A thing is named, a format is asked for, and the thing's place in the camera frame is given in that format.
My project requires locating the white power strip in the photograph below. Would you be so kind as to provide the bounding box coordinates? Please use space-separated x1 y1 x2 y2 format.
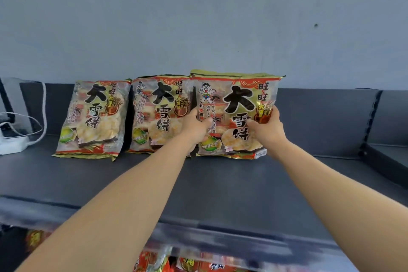
0 135 30 155

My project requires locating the dark grey metal shelf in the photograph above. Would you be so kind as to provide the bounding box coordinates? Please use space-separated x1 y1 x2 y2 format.
0 81 408 272
358 89 408 208

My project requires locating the person's left forearm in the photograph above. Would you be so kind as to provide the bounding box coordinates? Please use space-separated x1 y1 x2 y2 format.
14 135 196 272

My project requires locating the person's left hand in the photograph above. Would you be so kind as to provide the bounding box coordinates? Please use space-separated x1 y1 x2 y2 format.
179 107 214 154

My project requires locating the rice cracker snack bag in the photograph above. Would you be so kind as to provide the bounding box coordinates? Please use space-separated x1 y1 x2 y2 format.
52 79 132 162
190 69 286 160
126 74 196 157

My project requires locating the white cable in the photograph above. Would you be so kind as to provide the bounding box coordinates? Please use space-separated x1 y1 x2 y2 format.
0 81 48 147

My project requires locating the person's right forearm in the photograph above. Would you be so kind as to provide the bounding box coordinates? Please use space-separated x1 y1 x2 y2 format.
267 140 408 272

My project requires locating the person's right hand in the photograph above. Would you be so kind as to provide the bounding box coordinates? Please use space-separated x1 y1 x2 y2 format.
247 105 288 158

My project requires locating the red snack packet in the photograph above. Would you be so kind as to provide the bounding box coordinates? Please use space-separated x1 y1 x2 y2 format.
176 254 252 272
25 230 51 251
134 247 173 272

